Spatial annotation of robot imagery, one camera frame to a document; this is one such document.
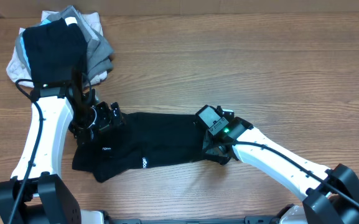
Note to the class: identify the folded grey shirt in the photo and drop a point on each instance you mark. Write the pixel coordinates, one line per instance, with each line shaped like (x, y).
(99, 53)

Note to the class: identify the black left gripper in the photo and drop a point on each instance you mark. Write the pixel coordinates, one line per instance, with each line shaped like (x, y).
(107, 121)

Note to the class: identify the black t-shirt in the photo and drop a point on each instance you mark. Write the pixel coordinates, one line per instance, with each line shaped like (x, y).
(146, 140)

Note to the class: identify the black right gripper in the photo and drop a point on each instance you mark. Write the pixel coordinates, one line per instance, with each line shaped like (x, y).
(208, 150)

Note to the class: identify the folded black shirt on pile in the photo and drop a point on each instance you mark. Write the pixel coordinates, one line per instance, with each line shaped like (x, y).
(55, 51)

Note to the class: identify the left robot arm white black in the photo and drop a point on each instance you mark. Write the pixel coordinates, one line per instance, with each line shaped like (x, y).
(35, 193)

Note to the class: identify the folded light blue shirt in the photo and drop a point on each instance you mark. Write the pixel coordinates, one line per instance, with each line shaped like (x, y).
(21, 50)

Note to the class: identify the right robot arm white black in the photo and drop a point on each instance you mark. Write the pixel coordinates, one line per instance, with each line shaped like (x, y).
(327, 195)

